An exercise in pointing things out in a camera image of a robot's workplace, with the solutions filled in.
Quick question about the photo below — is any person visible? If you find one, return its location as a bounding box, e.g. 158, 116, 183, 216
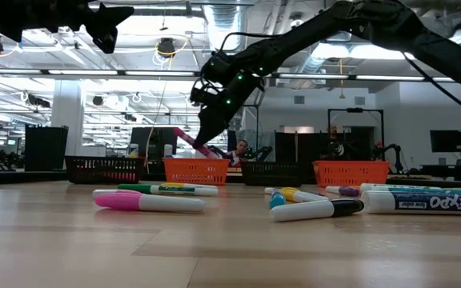
326, 126, 347, 162
230, 138, 251, 167

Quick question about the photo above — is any small light blue marker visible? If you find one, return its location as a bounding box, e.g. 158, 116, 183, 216
268, 190, 287, 210

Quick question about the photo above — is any dark blue Expo marker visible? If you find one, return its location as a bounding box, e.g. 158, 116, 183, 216
361, 190, 461, 217

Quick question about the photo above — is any small yellow marker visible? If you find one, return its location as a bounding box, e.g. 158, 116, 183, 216
280, 186, 330, 203

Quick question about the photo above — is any teal Expo marker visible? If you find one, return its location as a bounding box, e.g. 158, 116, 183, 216
359, 182, 461, 196

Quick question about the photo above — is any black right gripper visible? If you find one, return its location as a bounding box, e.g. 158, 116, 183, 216
189, 50, 267, 147

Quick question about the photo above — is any small purple marker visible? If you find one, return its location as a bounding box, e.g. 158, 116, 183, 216
325, 185, 361, 198

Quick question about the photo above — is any magenta Expo marker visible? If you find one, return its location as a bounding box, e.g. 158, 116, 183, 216
173, 126, 220, 160

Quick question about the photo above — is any small black-capped white marker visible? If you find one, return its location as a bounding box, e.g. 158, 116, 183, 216
269, 198, 365, 223

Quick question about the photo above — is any black wall monitor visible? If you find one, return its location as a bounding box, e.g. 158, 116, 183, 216
429, 130, 461, 154

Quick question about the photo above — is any small pink-capped white marker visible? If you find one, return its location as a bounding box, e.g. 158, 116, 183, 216
94, 192, 206, 214
91, 189, 143, 197

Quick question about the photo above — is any black cabinet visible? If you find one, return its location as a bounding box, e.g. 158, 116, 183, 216
24, 125, 70, 173

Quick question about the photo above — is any thin green Expo marker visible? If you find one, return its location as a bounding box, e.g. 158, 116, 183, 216
117, 183, 219, 198

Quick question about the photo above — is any black plastic basket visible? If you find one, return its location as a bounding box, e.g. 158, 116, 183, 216
240, 161, 315, 188
64, 155, 146, 185

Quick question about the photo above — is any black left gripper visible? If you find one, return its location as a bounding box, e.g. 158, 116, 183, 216
0, 0, 135, 55

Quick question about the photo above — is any orange plastic basket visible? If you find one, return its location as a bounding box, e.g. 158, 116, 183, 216
162, 158, 231, 186
312, 160, 392, 187

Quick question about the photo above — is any silver ventilation duct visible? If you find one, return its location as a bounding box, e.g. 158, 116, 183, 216
204, 0, 247, 53

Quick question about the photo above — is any black station frame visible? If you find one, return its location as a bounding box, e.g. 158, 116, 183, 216
327, 107, 386, 162

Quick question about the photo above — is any white column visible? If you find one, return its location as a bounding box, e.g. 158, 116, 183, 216
50, 79, 86, 158

